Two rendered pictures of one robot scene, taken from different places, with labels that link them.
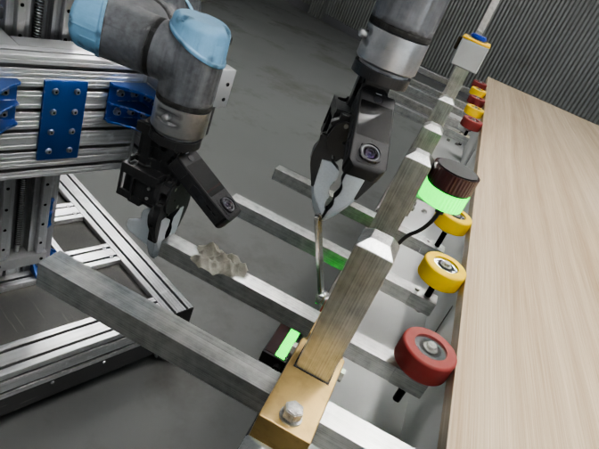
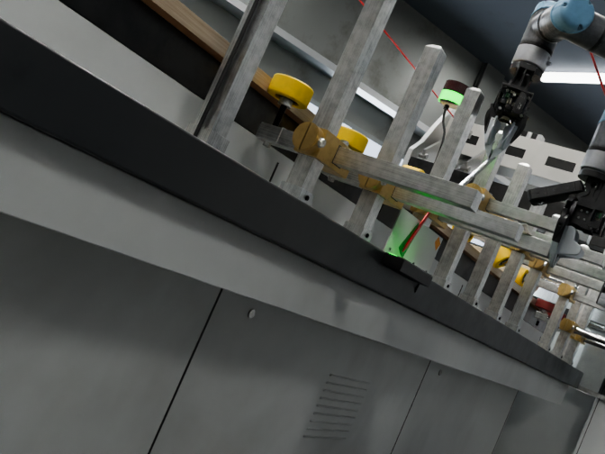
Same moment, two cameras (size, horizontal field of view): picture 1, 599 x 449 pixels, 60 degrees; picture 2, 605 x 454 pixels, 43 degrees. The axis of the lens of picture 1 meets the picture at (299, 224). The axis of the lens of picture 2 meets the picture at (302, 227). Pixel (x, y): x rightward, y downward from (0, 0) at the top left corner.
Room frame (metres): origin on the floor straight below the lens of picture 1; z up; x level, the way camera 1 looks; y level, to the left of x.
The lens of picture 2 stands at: (2.29, 0.36, 0.59)
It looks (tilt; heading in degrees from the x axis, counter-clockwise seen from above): 3 degrees up; 204
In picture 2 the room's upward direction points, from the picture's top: 24 degrees clockwise
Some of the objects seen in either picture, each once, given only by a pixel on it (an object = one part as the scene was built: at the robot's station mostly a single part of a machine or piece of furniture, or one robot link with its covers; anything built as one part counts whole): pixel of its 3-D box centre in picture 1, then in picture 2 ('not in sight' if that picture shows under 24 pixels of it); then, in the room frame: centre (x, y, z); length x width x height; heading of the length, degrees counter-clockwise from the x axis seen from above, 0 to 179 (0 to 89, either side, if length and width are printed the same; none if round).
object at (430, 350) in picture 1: (414, 372); not in sight; (0.58, -0.23, 0.85); 0.08 x 0.08 x 0.11
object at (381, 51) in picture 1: (388, 51); (531, 61); (0.64, -0.02, 1.23); 0.08 x 0.08 x 0.05
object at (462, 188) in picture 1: (453, 176); (456, 89); (0.63, -0.15, 1.12); 0.06 x 0.06 x 0.02
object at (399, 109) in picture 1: (416, 118); not in sight; (2.09, -0.27, 0.82); 0.44 x 0.03 x 0.04; 81
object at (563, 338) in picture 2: not in sight; (574, 310); (-1.09, 0.17, 0.91); 0.04 x 0.04 x 0.48; 81
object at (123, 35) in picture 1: (126, 30); not in sight; (0.66, 0.30, 1.12); 0.11 x 0.11 x 0.08; 1
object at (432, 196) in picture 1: (444, 193); (452, 99); (0.63, -0.15, 1.10); 0.06 x 0.06 x 0.02
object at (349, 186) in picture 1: (342, 188); (491, 134); (0.65, -0.03, 1.04); 0.06 x 0.03 x 0.09; 11
